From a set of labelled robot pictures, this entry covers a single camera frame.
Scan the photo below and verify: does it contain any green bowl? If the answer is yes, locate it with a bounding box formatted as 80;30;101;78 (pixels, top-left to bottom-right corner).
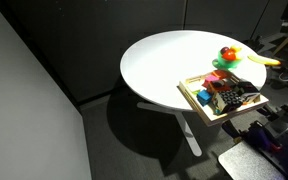
211;50;244;70

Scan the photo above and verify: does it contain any lime green block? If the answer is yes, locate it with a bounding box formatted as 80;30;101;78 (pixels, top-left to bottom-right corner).
188;83;202;96

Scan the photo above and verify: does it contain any wooden tray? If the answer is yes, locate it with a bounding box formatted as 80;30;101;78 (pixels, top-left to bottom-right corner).
177;69;270;128

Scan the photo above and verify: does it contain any white table base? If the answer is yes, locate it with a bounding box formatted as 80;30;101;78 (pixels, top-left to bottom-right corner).
136;101;204;158

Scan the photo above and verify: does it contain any blue cube block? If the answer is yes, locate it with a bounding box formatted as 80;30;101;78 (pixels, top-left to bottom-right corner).
196;89;214;107

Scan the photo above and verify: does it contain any pink block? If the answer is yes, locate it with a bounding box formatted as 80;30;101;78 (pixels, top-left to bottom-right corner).
202;75;220;89

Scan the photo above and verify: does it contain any orange block with hole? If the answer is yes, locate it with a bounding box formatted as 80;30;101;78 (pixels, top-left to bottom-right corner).
207;80;232;95

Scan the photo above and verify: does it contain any red block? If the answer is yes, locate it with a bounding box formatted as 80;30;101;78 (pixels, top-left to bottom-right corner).
212;69;234;81

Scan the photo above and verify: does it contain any black white checkered block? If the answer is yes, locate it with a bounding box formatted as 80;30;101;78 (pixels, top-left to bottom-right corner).
213;89;248;115

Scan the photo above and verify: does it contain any dark purple plum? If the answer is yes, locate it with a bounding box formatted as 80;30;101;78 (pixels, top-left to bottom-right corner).
219;46;230;56

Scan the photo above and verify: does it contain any large red tomato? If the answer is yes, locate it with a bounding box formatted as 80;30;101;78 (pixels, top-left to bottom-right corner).
222;49;238;62

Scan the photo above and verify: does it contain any yellow lemon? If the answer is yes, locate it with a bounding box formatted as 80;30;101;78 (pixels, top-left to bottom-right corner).
230;45;243;54

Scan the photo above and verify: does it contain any dark rounded box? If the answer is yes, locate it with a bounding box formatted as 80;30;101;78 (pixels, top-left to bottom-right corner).
235;80;261;102

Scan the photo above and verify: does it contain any yellow banana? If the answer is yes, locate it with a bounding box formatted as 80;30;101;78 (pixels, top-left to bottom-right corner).
247;54;282;67

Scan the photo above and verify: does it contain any purple clamp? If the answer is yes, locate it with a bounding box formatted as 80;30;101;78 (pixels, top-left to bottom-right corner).
247;120;282;152

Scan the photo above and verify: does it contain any grey metal plate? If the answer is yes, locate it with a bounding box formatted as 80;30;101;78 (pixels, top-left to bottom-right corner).
217;139;286;180

